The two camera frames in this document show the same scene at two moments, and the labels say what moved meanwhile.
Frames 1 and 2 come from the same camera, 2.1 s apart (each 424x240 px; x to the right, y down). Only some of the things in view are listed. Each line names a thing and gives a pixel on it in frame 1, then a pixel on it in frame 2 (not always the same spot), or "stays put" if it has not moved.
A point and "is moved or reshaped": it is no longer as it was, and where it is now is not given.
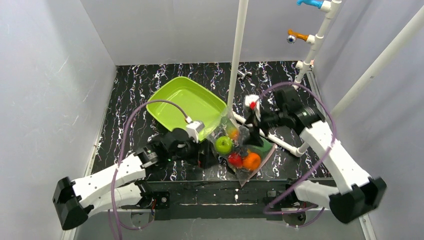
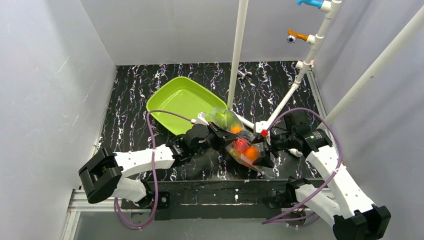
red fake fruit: (235, 159) -> (241, 145)
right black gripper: (257, 122) -> (274, 145)
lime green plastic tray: (195, 103) stays put
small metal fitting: (243, 74) stays put
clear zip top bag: (229, 140) is moved or reshaped
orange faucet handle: (292, 36) stays put
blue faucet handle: (317, 3) stays put
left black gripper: (205, 156) -> (219, 139)
